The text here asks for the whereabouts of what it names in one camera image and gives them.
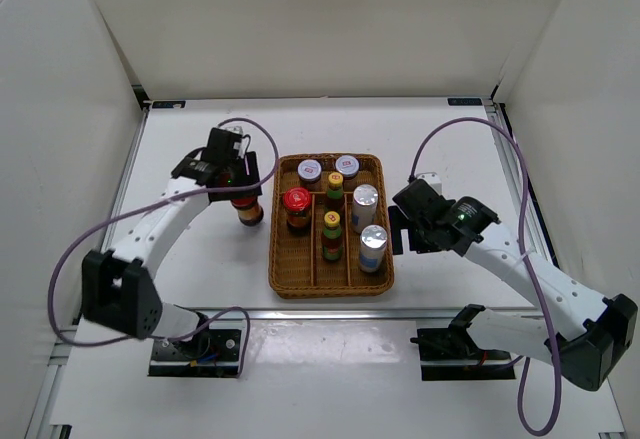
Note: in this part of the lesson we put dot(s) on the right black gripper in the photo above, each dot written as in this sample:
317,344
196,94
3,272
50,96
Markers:
399,222

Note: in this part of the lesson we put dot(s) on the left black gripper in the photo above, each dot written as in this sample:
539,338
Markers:
241,191

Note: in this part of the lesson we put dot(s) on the red lid sauce jar front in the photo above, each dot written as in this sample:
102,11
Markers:
250,212

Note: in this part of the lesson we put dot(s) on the red lid sauce jar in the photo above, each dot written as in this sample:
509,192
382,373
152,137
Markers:
297,202
250,212

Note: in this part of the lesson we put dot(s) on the silver top white can front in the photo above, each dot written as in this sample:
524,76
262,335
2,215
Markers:
373,245

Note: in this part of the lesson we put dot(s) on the silver white can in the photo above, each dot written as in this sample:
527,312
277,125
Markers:
373,245
364,206

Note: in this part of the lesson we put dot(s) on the purple lid dark jar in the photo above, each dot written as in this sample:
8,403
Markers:
309,173
348,166

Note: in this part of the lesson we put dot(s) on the yellow cap sauce bottle front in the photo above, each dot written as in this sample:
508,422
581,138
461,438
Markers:
331,237

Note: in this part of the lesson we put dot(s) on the yellow cap sauce bottle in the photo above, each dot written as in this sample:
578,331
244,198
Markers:
334,195
331,237

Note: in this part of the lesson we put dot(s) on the purple lid dark jar front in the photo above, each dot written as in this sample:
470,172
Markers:
348,166

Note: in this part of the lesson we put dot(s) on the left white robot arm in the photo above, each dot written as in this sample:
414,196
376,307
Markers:
118,290

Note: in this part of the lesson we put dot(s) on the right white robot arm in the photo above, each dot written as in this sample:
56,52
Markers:
582,332

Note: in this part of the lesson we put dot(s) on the wicker divided basket tray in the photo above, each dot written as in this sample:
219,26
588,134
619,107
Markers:
297,269

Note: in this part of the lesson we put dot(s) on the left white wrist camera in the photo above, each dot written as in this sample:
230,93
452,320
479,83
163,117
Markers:
240,141

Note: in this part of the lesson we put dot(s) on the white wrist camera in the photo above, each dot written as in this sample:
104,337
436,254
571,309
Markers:
431,178
240,141

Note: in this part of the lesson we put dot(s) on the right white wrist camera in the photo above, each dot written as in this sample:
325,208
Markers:
431,178

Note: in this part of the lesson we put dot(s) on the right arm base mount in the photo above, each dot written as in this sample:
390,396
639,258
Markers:
448,354

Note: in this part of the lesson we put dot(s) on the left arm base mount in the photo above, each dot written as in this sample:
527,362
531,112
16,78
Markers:
215,353

